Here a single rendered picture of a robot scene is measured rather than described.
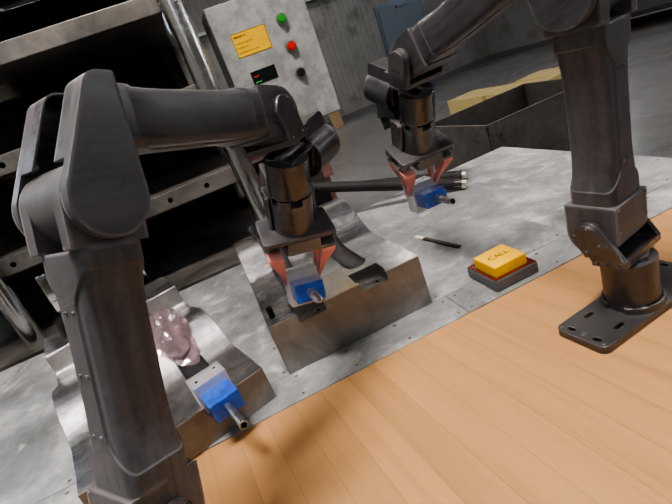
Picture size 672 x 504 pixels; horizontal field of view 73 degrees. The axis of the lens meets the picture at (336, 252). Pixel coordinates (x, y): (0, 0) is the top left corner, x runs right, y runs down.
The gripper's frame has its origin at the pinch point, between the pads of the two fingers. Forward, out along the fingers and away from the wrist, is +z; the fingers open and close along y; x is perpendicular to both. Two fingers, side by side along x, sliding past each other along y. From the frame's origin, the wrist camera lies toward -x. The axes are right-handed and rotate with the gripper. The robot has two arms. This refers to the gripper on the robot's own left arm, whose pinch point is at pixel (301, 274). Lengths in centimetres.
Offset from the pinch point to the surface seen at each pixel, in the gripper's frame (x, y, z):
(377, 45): -1030, -471, 249
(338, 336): 5.8, -3.5, 9.5
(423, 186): -12.9, -27.7, -1.8
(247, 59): -94, -11, -7
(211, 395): 11.7, 16.5, 6.3
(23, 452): -5, 51, 27
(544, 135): -145, -184, 72
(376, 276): -0.7, -12.8, 5.4
